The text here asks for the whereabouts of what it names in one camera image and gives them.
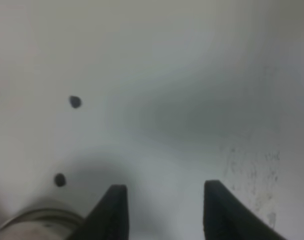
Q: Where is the stainless steel teapot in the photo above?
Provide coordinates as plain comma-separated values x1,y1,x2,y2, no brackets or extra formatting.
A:
0,208,84,240

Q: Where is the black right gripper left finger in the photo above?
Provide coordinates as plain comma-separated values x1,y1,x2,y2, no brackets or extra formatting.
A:
68,184,129,240

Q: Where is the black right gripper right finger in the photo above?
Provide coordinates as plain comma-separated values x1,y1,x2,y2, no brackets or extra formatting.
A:
203,180,284,240

